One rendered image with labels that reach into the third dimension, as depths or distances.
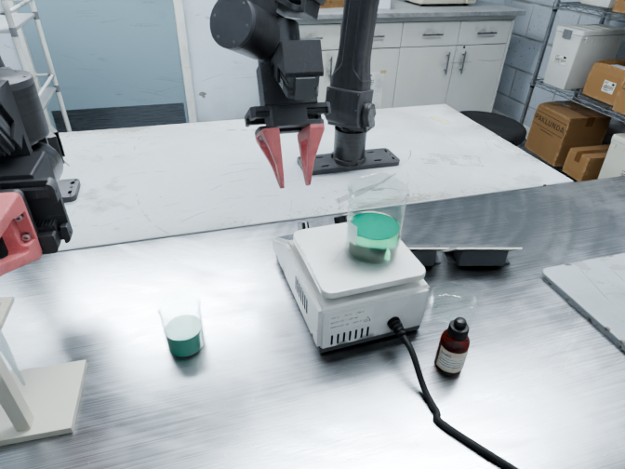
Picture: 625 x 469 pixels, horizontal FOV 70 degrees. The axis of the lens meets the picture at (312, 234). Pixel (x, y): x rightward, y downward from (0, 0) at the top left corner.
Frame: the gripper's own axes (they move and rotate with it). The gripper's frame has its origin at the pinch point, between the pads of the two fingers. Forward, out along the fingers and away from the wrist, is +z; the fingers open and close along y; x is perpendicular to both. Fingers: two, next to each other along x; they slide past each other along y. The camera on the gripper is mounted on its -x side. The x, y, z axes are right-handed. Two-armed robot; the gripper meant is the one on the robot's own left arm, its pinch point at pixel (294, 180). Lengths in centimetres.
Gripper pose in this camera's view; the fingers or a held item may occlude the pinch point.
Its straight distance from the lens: 58.9
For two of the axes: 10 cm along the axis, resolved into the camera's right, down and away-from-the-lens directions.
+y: 9.6, -1.3, 2.6
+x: -2.7, -0.6, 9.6
